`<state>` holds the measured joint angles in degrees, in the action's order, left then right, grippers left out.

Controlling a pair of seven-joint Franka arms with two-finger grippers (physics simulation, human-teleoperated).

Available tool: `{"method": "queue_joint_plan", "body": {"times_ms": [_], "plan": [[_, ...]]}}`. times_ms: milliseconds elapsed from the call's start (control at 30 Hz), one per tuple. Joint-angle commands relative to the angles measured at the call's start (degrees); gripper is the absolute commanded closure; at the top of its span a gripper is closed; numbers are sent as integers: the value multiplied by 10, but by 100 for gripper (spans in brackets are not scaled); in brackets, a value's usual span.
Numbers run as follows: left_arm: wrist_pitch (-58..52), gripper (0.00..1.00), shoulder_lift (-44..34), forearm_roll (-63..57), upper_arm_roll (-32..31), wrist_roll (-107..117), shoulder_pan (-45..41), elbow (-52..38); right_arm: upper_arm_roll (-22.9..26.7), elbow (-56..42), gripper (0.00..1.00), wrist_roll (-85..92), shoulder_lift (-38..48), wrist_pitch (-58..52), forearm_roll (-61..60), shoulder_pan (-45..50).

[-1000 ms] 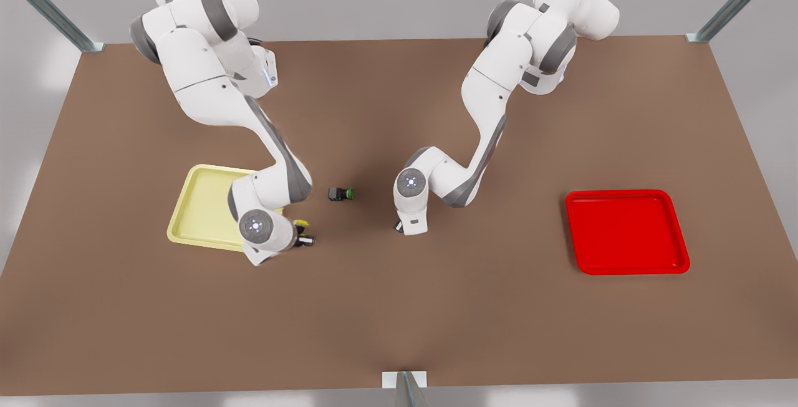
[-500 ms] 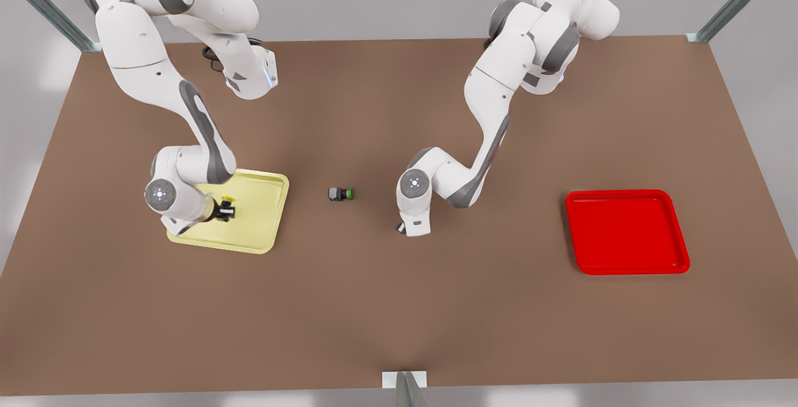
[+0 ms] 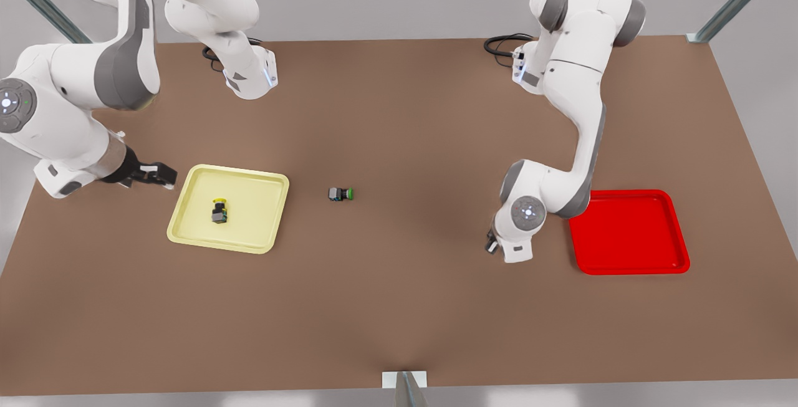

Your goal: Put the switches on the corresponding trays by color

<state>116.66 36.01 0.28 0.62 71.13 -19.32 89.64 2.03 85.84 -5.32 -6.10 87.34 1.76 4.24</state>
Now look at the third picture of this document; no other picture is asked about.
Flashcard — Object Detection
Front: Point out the pale yellow tray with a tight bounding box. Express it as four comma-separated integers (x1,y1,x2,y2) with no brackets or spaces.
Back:
166,164,291,255

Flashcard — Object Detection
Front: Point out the red tray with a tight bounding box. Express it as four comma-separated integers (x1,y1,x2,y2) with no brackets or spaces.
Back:
568,189,691,276

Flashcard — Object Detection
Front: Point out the black cable loop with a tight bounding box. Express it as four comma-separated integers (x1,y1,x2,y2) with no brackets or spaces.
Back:
484,33,537,60
202,37,264,75

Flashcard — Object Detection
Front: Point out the silver frame post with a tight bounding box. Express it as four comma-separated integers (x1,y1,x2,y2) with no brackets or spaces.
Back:
382,370,430,407
0,0,94,45
685,0,794,44

